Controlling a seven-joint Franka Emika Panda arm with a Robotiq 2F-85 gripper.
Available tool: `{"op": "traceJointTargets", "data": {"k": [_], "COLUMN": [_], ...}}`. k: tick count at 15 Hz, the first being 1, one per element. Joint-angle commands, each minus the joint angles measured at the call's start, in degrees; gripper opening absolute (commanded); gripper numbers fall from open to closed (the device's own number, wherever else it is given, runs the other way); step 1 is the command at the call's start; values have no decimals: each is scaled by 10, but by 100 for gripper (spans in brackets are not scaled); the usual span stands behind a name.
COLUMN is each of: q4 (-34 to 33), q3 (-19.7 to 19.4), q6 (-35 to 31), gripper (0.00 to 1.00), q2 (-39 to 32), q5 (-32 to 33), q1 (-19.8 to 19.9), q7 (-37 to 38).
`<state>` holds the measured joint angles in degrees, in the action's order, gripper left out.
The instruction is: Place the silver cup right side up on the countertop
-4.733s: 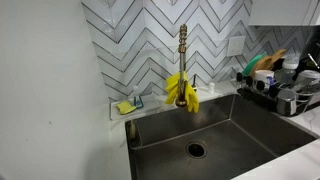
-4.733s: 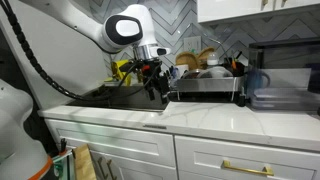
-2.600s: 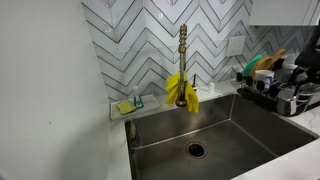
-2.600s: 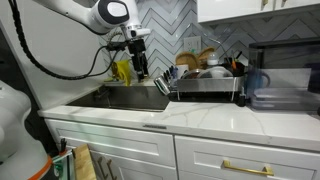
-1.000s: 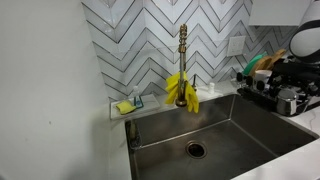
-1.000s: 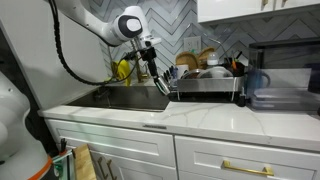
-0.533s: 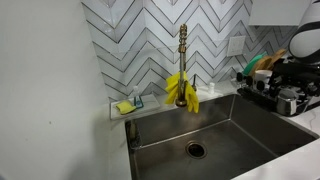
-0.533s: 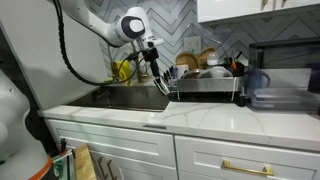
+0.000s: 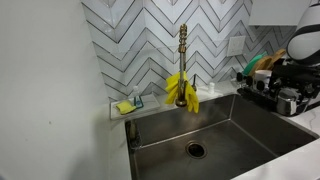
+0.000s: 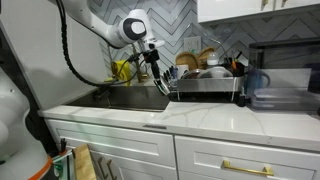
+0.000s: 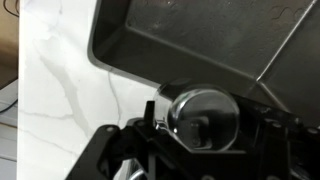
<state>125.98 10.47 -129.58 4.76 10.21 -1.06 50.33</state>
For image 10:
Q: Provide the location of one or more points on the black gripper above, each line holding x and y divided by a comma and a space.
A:
152, 57

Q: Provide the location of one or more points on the shiny metal cup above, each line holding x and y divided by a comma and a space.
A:
163, 90

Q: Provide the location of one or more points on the stainless steel dish rack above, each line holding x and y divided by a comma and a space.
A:
206, 84

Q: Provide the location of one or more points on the white mug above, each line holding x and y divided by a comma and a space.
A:
182, 70

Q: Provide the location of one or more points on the gold spring faucet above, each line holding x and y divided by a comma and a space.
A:
139, 71

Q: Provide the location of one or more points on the stainless steel sink basin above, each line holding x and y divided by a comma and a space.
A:
133, 98

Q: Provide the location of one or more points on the round wooden plate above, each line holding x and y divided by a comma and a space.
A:
186, 60

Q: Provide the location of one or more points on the yellow rubber gloves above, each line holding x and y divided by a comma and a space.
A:
120, 71

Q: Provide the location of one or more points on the wooden cutting board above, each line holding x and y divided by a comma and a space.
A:
204, 56

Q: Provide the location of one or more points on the yellow sponge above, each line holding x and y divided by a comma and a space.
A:
109, 80

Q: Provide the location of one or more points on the clear baby bottle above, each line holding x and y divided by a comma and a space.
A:
212, 59

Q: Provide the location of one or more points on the white bowl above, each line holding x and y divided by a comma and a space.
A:
218, 71

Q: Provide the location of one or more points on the black utensil caddy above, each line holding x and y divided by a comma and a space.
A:
238, 68

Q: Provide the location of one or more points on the white lower cabinet door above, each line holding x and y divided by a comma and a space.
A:
143, 171

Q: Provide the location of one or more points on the clear plastic pitcher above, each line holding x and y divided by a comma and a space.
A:
255, 80

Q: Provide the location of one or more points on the white upper cabinet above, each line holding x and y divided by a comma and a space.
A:
233, 10

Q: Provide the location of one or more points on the light wooden board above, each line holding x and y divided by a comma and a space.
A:
83, 163

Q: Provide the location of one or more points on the small black clamp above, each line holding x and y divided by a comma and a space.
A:
63, 145

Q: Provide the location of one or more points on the clear glass panel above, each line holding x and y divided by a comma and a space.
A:
68, 166

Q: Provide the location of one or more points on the white wall outlet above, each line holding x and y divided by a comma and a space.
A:
192, 44

